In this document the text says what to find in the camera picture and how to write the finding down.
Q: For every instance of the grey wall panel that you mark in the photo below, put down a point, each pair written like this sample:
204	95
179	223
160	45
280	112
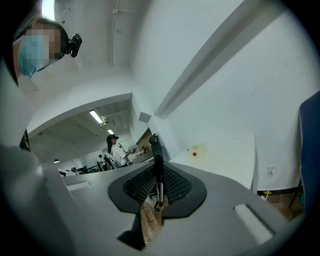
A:
144	117

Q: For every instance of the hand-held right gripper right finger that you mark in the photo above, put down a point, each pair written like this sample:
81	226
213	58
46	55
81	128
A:
212	225

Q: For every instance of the blue chair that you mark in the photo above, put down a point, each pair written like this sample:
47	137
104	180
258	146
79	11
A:
311	155

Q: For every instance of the person's head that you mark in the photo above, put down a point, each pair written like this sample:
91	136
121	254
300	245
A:
51	37

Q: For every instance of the ceiling light tube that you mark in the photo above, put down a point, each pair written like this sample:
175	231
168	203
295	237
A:
110	131
96	116
48	8

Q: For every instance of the white wall socket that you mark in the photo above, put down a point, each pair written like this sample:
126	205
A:
272	169

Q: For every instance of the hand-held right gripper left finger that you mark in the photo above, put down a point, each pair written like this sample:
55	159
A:
62	217

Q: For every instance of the blue face mask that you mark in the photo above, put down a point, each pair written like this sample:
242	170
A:
31	56

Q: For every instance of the black head-mounted camera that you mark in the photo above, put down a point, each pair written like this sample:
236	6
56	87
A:
75	45

